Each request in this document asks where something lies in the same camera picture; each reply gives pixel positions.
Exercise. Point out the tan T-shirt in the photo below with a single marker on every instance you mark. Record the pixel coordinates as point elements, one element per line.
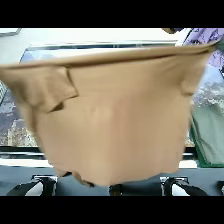
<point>113,116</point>

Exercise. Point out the green garment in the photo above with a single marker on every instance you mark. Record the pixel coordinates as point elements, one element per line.
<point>209,133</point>

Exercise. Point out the purple patterned garment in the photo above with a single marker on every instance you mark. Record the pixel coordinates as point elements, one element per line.
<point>208,38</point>

